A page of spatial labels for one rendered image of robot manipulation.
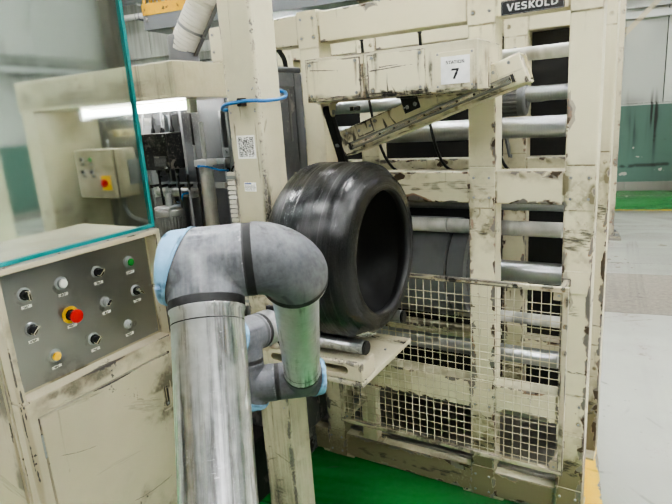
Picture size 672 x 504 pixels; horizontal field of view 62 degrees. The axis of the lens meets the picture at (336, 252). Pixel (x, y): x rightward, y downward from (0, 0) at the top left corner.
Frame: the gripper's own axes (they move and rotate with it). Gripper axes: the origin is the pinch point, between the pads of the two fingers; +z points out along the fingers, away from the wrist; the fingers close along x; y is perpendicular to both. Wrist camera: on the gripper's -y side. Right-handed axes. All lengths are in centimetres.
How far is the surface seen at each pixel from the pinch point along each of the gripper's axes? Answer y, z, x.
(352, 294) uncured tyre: 7.2, 3.5, -11.2
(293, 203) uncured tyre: 32.7, 0.7, 6.8
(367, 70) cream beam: 74, 34, 0
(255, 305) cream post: -4.4, 18.1, 35.7
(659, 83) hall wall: 187, 931, -66
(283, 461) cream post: -65, 26, 30
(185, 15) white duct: 102, 32, 78
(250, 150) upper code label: 49, 11, 31
